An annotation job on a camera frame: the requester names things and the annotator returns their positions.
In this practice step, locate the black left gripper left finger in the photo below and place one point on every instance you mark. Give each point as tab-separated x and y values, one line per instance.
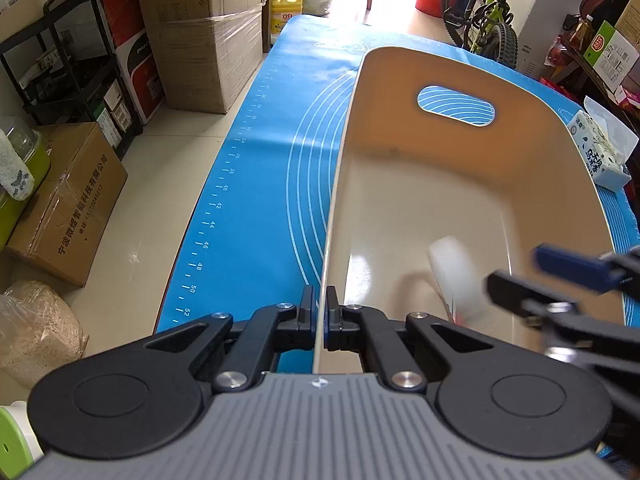
231	355

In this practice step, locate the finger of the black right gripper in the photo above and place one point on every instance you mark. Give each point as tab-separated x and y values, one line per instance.
606	350
599	274

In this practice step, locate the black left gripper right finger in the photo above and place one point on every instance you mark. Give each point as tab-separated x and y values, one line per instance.
415	354

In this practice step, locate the white rounded plastic object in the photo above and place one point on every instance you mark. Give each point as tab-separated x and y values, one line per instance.
458	280

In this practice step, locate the beige plastic storage bin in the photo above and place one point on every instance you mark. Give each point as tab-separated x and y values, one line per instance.
434	147

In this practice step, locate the blue silicone measuring mat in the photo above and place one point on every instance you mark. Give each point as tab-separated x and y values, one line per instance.
258	230

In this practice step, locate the patterned tissue box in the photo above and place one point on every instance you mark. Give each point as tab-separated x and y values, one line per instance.
605	143

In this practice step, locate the bag of grain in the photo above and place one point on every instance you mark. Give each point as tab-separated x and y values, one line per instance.
39	332

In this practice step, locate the printed cardboard box on floor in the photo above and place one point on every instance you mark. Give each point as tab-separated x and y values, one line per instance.
61	227

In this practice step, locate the green white gift box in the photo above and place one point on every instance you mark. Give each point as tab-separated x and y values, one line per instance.
611	56

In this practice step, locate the green white container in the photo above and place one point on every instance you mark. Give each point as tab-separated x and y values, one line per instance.
19	446

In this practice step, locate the white grey cabinet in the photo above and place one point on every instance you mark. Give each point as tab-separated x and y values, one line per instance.
537	23

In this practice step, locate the green children's bicycle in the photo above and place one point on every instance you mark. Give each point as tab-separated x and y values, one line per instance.
483	27

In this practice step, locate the red white appliance box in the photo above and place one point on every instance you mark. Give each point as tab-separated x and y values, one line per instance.
134	56

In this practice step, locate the large wrapped cardboard box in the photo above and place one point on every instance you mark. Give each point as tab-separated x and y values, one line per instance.
205	63

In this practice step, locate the black metal rack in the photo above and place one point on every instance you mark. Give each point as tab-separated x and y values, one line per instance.
61	62

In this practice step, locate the yellow oil jug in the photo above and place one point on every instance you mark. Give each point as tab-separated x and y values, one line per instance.
281	12

